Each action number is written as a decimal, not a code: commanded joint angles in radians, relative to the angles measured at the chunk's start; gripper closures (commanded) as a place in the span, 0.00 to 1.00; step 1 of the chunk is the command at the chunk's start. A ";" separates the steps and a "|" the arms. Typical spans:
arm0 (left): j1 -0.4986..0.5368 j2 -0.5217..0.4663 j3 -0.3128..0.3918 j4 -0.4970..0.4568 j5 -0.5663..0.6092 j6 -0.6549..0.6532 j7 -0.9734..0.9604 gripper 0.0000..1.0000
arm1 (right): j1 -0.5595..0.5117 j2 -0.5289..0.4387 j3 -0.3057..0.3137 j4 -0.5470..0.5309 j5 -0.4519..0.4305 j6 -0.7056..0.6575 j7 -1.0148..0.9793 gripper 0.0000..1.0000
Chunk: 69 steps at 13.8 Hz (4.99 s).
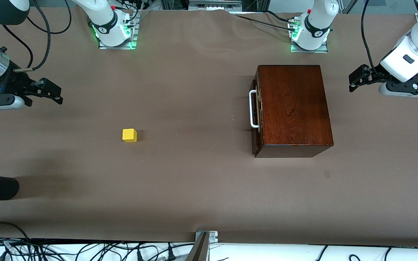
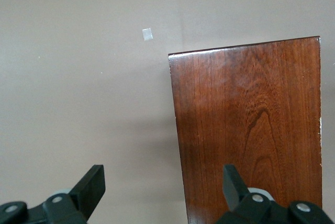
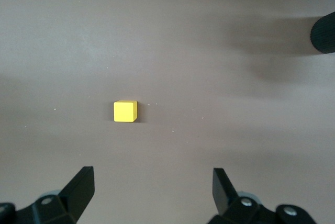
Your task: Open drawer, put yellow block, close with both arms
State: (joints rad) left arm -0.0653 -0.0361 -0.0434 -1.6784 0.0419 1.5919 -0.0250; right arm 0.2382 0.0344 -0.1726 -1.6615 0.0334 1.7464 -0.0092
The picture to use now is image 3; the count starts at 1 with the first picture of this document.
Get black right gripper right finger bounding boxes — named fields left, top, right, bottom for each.
left=208, top=167, right=278, bottom=224

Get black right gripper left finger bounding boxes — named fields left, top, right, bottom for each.
left=14, top=166, right=95, bottom=224

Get yellow wooden cube block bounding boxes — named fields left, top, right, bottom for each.
left=113, top=100, right=138, bottom=123

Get brown table cover sheet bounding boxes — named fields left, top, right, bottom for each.
left=0, top=0, right=335, bottom=224

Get black ribbed cylinder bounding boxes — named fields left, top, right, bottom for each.
left=310, top=11, right=335, bottom=55

